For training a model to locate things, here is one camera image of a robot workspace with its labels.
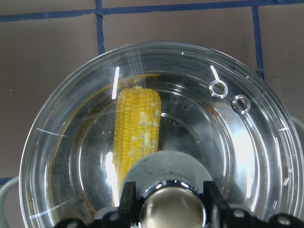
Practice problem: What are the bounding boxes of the brown paper grid mat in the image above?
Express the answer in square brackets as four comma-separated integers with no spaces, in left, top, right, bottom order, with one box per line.
[0,0,304,184]

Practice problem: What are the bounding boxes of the yellow corn cob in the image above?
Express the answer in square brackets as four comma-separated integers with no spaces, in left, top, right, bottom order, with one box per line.
[112,85,162,206]

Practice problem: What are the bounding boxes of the pale green cooking pot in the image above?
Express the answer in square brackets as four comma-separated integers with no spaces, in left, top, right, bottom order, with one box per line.
[0,42,304,228]

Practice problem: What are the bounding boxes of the glass pot lid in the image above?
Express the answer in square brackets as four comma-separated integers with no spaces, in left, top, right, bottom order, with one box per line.
[19,42,304,228]

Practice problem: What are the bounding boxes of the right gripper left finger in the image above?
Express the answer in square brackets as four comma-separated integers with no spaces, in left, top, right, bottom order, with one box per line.
[56,181,137,228]

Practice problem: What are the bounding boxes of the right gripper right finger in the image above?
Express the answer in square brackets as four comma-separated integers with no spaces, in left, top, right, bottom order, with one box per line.
[203,181,304,228]

